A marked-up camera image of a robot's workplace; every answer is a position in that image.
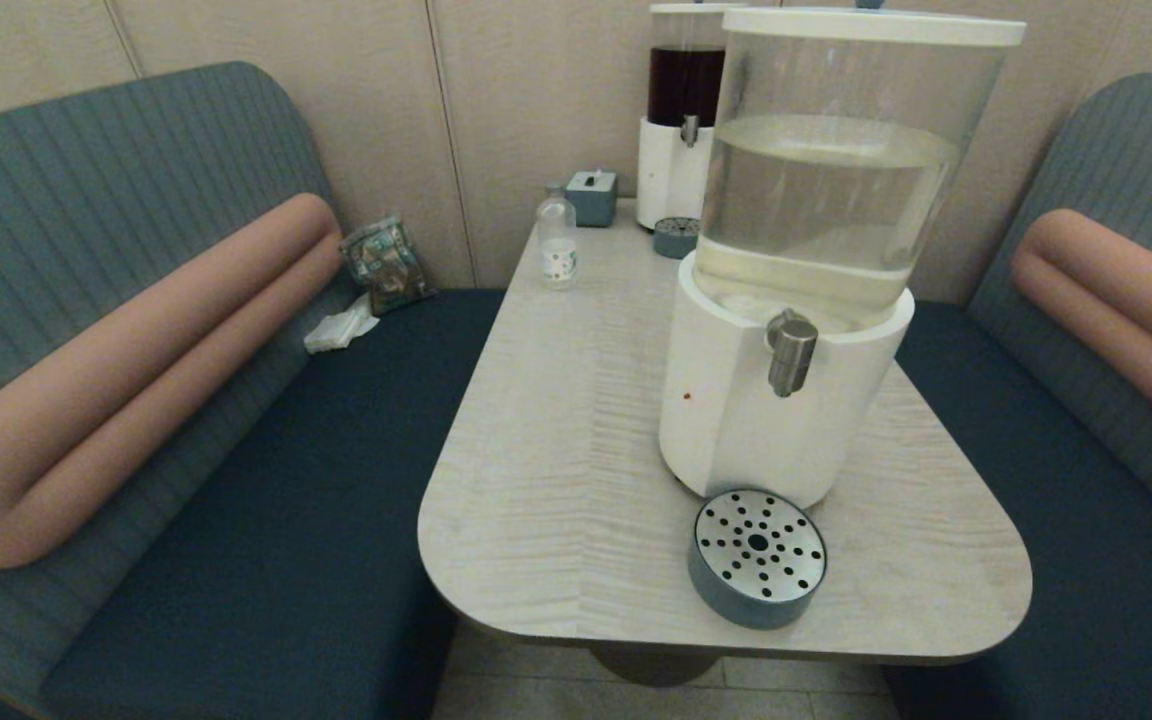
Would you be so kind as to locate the steel water dispenser tap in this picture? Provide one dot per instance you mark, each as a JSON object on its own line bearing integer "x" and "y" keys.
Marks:
{"x": 793, "y": 360}

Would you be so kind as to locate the small clear plastic bottle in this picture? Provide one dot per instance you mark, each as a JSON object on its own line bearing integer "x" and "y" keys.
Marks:
{"x": 557, "y": 250}

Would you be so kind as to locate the small round blue drip tray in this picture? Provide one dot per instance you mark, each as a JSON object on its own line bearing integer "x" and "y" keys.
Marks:
{"x": 674, "y": 242}

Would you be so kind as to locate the blue-grey tissue box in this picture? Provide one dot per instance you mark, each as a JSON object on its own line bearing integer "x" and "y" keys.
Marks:
{"x": 591, "y": 202}

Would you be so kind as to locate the clear water dispenser white base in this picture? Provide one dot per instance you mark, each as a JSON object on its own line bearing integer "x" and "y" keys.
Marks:
{"x": 736, "y": 430}

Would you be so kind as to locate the dark drink dispenser white base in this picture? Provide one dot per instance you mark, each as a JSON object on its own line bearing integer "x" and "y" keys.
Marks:
{"x": 664, "y": 180}

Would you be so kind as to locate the crumpled snack bag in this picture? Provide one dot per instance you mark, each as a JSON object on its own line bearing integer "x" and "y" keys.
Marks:
{"x": 386, "y": 265}

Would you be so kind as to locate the crumpled white tissue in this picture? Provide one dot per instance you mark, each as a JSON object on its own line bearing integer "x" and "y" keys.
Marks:
{"x": 341, "y": 328}

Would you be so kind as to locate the small steel dispenser tap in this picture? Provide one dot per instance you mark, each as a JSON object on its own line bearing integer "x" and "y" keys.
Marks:
{"x": 690, "y": 130}

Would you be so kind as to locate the large round blue drip tray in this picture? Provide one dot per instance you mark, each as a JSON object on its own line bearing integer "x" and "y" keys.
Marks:
{"x": 756, "y": 555}

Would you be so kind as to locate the teal upholstered bench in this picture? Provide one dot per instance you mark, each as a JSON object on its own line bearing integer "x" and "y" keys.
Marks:
{"x": 1086, "y": 580}
{"x": 236, "y": 520}

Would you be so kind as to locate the large white dispenser lid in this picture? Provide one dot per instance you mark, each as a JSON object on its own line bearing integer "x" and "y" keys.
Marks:
{"x": 866, "y": 26}

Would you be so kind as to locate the pink bolster cushion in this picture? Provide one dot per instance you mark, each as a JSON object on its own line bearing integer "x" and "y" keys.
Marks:
{"x": 1116, "y": 290}
{"x": 86, "y": 400}

